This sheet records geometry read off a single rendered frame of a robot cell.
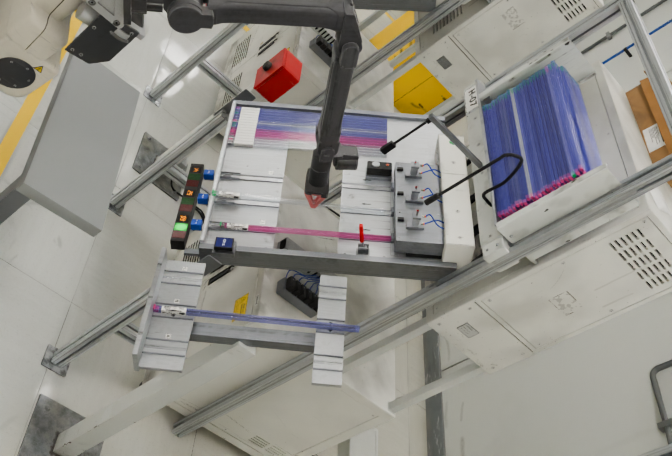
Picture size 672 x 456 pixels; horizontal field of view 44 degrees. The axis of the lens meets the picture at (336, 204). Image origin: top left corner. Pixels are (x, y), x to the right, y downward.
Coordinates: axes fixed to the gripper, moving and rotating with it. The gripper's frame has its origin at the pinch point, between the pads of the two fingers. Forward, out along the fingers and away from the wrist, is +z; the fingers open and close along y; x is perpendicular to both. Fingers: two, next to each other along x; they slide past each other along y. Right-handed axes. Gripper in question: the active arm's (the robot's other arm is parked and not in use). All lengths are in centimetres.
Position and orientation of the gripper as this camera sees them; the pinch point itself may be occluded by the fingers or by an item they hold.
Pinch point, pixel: (313, 204)
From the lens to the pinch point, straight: 244.3
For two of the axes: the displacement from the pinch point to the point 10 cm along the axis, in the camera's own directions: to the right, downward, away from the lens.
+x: -9.9, -1.4, -0.8
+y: 0.4, -6.7, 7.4
